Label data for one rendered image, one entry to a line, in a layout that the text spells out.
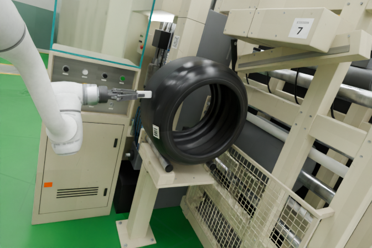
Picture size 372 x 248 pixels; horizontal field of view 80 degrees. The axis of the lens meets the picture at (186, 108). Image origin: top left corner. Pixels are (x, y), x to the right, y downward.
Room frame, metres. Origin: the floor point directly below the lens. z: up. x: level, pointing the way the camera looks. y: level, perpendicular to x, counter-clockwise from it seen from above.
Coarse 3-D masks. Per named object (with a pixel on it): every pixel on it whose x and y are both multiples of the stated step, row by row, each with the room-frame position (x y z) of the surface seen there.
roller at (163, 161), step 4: (148, 140) 1.24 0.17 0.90; (152, 144) 1.19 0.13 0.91; (152, 148) 1.17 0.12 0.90; (156, 152) 1.12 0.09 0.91; (160, 156) 1.07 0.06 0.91; (160, 160) 1.06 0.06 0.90; (164, 160) 1.04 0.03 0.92; (168, 160) 1.05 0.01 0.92; (164, 164) 1.01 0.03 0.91; (168, 164) 1.00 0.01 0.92; (164, 168) 1.00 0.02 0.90; (168, 168) 0.99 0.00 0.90; (172, 168) 1.01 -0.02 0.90; (168, 172) 1.00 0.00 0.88
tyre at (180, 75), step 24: (168, 72) 1.06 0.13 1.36; (192, 72) 1.01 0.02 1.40; (216, 72) 1.05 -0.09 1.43; (168, 96) 0.95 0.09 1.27; (216, 96) 1.41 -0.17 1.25; (240, 96) 1.14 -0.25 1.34; (144, 120) 1.04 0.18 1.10; (168, 120) 0.95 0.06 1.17; (216, 120) 1.40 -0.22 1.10; (240, 120) 1.16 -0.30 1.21; (168, 144) 0.97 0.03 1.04; (192, 144) 1.30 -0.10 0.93; (216, 144) 1.26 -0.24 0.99
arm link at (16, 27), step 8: (0, 0) 0.37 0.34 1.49; (8, 0) 0.40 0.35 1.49; (0, 8) 0.37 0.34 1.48; (8, 8) 0.39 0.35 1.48; (16, 8) 0.43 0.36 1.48; (0, 16) 0.37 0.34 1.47; (8, 16) 0.39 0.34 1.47; (16, 16) 0.41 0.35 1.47; (0, 24) 0.38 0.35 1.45; (8, 24) 0.39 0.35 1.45; (16, 24) 0.41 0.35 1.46; (0, 32) 0.38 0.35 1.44; (8, 32) 0.40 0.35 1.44; (16, 32) 0.42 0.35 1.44; (0, 40) 0.39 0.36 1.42; (8, 40) 0.41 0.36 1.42; (16, 40) 0.43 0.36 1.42; (0, 48) 0.41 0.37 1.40
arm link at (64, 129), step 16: (16, 48) 0.44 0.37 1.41; (32, 48) 0.50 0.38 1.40; (16, 64) 0.50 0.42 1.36; (32, 64) 0.53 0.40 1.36; (32, 80) 0.55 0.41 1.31; (48, 80) 0.59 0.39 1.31; (32, 96) 0.57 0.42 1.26; (48, 96) 0.59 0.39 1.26; (48, 112) 0.60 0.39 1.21; (64, 112) 0.76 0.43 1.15; (48, 128) 0.63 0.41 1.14; (64, 128) 0.67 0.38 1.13; (80, 128) 0.76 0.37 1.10; (64, 144) 0.71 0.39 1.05; (80, 144) 0.75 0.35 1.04
